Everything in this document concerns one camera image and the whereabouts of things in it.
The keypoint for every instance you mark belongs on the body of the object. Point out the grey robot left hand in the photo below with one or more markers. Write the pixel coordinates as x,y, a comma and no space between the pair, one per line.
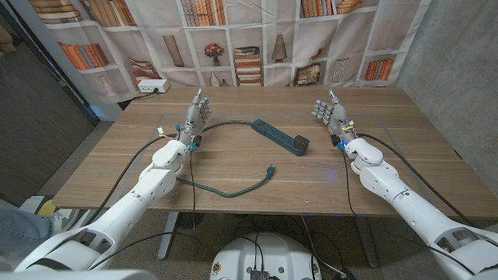
194,116

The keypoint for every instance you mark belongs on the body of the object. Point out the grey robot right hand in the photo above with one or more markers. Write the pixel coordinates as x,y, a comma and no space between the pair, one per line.
334,116

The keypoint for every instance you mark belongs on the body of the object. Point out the black plug adapter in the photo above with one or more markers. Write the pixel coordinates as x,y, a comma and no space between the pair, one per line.
301,143

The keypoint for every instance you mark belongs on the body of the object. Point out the dark green power strip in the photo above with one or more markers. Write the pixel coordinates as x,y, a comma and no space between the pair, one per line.
272,132

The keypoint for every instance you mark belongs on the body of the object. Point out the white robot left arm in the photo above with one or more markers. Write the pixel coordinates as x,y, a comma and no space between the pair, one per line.
155,183

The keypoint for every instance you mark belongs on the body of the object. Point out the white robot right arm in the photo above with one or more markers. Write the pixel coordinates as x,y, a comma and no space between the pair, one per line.
389,183

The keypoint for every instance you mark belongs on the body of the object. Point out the white outlet box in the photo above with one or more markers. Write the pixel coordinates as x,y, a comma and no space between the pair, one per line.
151,85

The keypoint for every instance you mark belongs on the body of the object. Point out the printed bookshelf backdrop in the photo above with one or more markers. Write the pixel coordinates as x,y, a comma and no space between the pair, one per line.
272,23

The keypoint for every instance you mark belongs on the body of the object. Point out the grey metal table leg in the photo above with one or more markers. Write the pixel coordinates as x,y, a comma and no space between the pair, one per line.
367,241
168,233

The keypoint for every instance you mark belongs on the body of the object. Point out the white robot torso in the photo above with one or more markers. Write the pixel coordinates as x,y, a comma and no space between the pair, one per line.
272,253

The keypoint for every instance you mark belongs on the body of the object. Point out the dark grey partition panel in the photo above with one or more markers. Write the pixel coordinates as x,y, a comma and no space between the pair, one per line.
35,128

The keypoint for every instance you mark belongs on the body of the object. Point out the white sneaker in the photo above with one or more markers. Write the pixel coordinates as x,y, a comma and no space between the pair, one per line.
66,219

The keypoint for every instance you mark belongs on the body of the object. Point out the yellow floor object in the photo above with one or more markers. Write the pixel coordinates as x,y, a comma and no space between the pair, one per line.
46,209

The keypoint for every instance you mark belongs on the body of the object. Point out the person's blue jeans leg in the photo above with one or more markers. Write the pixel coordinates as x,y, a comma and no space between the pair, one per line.
19,229

